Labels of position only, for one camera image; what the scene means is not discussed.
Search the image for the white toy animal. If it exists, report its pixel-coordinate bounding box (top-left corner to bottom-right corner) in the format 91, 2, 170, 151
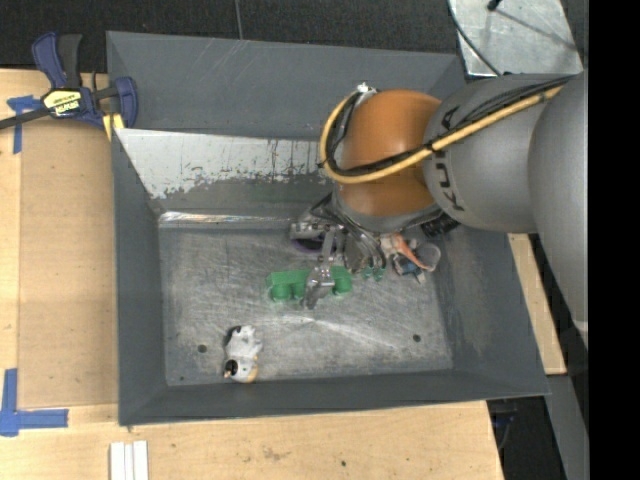
221, 324, 265, 385

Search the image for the grey metal bin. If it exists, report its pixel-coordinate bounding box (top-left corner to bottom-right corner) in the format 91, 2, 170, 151
104, 29, 552, 427

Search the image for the green toy block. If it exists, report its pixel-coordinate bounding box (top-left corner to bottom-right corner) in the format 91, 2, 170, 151
264, 264, 354, 305

